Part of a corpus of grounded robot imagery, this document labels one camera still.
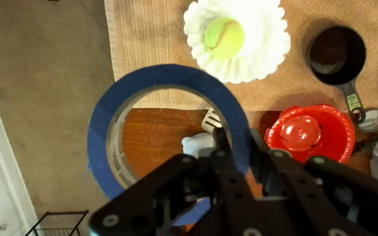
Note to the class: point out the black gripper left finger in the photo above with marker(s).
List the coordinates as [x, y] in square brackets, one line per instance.
[155, 203]

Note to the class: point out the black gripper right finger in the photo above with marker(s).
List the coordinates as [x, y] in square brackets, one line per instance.
[328, 198]

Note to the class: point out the blue tape roll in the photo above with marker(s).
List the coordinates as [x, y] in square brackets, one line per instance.
[106, 120]

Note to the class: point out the metal slotted spatula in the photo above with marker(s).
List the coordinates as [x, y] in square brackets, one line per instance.
[210, 120]

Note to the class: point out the black measuring cup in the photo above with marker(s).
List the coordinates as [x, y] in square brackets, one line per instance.
[336, 56]

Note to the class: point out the white paper coffee filter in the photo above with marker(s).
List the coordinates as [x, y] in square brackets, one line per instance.
[265, 38]

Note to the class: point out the yellow tennis ball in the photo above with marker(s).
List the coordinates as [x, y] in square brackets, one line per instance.
[223, 38]

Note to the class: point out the black wire rack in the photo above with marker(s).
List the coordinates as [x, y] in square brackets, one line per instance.
[57, 222]

